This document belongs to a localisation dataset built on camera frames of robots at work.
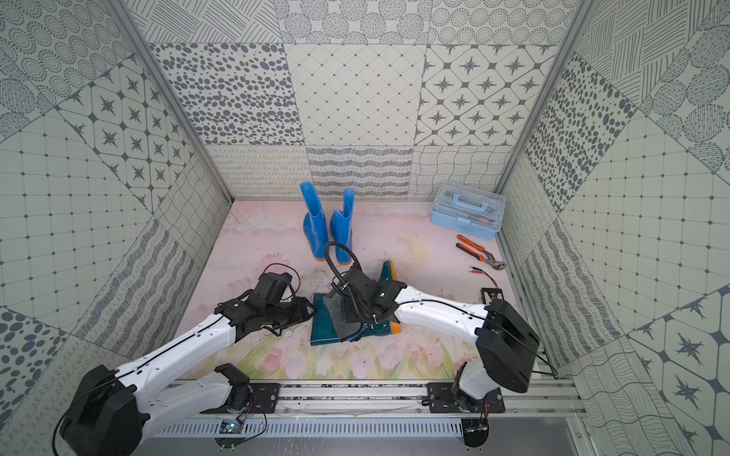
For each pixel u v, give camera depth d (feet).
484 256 3.40
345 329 2.55
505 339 1.37
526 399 2.50
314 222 2.78
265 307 2.09
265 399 2.41
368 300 2.01
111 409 1.27
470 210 3.39
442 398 2.42
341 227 2.80
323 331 2.80
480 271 3.25
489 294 3.04
